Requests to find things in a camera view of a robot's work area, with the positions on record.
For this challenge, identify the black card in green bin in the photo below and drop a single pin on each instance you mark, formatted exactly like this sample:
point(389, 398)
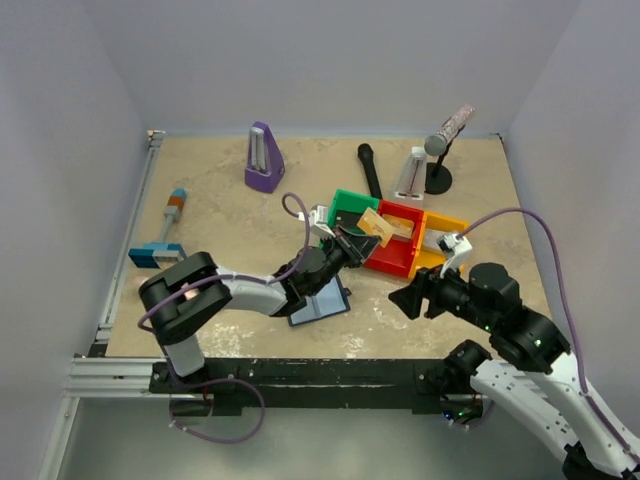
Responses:
point(348, 221)

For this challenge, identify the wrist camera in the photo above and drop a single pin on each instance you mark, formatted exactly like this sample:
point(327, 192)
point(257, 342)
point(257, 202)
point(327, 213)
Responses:
point(456, 248)
point(316, 222)

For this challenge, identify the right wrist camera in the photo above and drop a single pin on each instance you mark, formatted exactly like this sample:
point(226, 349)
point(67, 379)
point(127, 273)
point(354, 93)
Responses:
point(456, 248)

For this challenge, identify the blue grey toy tool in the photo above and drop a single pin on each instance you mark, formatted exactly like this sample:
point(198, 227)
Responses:
point(159, 253)

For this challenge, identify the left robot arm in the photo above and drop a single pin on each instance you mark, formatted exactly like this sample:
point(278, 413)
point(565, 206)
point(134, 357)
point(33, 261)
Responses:
point(180, 300)

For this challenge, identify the clear metronome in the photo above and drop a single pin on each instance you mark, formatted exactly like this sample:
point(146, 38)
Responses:
point(410, 185)

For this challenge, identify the green bin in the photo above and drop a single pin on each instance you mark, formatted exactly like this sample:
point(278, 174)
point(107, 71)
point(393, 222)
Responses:
point(350, 201)

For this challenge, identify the orange bin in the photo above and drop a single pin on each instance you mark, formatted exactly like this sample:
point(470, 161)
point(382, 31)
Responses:
point(430, 259)

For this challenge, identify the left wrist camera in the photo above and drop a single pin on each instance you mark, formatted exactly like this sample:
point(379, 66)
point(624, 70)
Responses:
point(316, 222)

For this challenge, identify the blue card holder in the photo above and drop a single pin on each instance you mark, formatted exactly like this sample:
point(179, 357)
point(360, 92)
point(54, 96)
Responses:
point(332, 300)

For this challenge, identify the black microphone stand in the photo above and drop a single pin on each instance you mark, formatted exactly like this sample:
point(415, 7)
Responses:
point(438, 177)

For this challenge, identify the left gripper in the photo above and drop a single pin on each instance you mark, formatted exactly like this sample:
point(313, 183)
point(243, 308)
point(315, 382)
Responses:
point(345, 245)

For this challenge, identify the cards in orange bin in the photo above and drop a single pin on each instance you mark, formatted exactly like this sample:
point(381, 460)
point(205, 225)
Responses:
point(433, 240)

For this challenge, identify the tan card in red bin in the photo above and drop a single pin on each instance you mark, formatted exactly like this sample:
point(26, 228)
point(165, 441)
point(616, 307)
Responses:
point(402, 228)

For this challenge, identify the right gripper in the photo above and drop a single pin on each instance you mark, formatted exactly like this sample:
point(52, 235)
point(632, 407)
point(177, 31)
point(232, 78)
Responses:
point(426, 291)

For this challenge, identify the red bin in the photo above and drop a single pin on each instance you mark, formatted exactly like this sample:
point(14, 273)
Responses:
point(398, 256)

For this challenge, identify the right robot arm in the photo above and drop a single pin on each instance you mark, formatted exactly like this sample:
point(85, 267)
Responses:
point(530, 369)

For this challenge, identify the black microphone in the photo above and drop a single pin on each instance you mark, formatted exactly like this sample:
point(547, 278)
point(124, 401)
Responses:
point(365, 155)

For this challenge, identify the purple metronome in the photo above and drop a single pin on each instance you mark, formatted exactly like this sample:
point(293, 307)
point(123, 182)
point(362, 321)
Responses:
point(265, 166)

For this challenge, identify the gold credit card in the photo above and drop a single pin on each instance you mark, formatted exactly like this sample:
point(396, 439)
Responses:
point(371, 223)

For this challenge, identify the silver microphone on stand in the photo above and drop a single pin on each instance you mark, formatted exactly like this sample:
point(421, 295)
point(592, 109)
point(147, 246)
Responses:
point(450, 129)

